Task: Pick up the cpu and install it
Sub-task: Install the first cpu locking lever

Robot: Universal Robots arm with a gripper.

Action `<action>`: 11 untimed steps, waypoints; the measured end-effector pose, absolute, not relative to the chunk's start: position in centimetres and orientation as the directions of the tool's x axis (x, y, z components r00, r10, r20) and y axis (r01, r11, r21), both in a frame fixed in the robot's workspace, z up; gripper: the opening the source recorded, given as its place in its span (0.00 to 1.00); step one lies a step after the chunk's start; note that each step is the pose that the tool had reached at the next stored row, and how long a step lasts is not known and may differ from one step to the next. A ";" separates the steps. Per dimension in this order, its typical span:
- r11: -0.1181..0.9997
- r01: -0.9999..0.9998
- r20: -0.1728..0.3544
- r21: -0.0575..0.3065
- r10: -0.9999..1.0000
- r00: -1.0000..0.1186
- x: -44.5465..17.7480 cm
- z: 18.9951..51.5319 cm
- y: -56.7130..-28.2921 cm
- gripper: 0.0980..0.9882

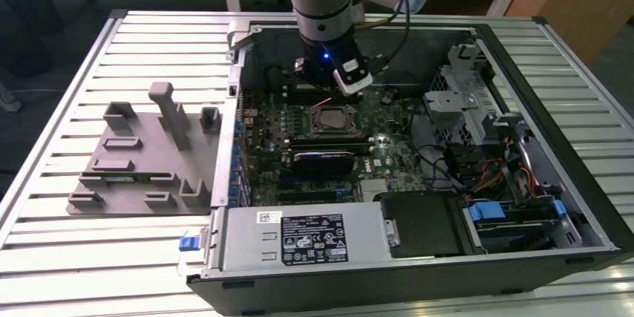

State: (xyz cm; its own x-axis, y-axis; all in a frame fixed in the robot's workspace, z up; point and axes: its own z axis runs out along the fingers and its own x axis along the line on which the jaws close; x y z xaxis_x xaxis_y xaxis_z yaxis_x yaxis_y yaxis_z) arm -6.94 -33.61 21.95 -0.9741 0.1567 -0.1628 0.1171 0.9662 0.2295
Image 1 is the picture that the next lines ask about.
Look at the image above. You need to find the hard disk in blue carrier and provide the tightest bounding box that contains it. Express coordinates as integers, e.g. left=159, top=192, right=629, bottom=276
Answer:
left=465, top=200, right=569, bottom=255

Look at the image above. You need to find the grey furniture foot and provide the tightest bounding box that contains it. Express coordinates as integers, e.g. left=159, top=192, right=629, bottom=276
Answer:
left=0, top=82, right=24, bottom=113

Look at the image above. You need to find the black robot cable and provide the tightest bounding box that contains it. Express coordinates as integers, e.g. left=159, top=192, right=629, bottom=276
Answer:
left=351, top=0, right=412, bottom=73

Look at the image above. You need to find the small black graphics card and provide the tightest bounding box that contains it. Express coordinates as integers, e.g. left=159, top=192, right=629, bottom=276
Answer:
left=291, top=150, right=356, bottom=180

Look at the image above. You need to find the green motherboard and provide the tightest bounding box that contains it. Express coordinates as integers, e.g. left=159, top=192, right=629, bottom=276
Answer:
left=236, top=88, right=447, bottom=206

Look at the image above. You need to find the green RAM stick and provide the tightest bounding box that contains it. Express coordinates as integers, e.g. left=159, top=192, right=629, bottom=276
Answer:
left=101, top=171, right=167, bottom=184

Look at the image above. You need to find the grey plastic parts rack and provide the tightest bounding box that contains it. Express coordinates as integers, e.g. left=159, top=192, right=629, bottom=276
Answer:
left=67, top=81, right=222, bottom=218

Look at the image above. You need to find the black open PC case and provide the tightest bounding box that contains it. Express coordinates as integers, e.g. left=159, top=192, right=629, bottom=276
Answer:
left=186, top=18, right=634, bottom=317

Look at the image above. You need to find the coloured wire bundle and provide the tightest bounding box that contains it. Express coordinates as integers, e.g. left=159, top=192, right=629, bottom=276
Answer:
left=465, top=137, right=541, bottom=199

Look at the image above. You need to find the black RAM stick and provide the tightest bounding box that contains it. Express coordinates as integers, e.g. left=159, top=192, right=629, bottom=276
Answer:
left=284, top=82, right=343, bottom=98
left=290, top=137, right=371, bottom=147
left=291, top=143, right=374, bottom=155

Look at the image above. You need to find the small silver heatsink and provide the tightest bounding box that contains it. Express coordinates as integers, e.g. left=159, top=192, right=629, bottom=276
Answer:
left=359, top=179, right=390, bottom=195

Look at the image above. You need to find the silver metal drive cage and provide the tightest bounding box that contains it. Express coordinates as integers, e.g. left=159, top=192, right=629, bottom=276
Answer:
left=423, top=44, right=526, bottom=147

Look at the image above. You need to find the silver square CPU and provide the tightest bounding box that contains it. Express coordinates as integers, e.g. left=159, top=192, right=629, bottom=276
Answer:
left=319, top=110, right=351, bottom=129

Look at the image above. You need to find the black office chair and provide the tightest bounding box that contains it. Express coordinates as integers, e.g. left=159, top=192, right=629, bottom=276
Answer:
left=0, top=0, right=65, bottom=79

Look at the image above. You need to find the silver power supply black label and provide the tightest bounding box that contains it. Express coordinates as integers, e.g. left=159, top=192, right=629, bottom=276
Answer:
left=218, top=203, right=392, bottom=272

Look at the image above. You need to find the black wire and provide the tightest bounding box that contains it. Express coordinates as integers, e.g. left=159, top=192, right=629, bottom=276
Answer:
left=414, top=144, right=470, bottom=194

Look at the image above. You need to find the white wrist camera black face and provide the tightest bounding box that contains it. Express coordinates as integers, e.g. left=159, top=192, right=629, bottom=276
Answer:
left=332, top=57, right=375, bottom=96

